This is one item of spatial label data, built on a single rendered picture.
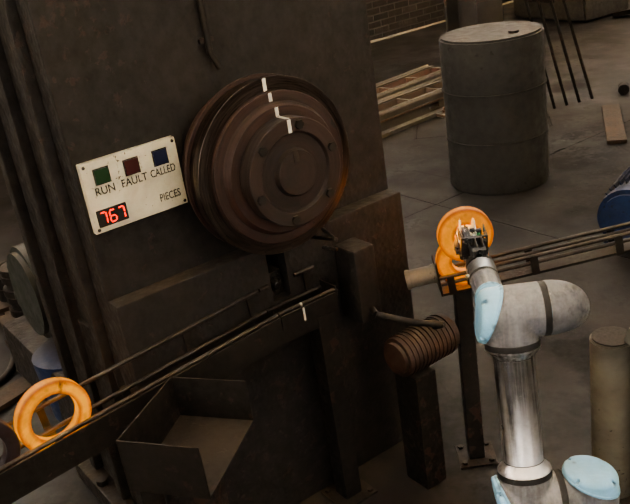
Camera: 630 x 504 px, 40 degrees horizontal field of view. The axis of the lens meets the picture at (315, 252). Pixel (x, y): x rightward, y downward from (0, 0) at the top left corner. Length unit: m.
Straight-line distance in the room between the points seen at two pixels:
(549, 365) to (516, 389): 1.51
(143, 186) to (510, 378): 1.01
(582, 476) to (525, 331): 0.35
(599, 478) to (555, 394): 1.26
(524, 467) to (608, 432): 0.72
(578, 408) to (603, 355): 0.67
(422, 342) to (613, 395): 0.54
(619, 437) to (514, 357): 0.85
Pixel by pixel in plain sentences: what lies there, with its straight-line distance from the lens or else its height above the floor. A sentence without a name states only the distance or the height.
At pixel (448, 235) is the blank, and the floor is 0.83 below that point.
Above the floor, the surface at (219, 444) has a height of 0.60.
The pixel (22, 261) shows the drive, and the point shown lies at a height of 0.65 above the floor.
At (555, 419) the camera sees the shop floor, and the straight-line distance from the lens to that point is 3.07.
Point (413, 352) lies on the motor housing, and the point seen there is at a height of 0.50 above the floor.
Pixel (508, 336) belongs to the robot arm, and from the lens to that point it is 1.80.
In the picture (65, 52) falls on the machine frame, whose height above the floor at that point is 1.50.
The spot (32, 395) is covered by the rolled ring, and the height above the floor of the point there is 0.78.
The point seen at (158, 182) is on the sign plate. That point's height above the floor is 1.14.
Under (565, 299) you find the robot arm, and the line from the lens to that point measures 1.82.
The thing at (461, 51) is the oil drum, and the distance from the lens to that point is 4.83.
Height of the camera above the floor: 1.77
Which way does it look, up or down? 23 degrees down
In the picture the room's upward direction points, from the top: 9 degrees counter-clockwise
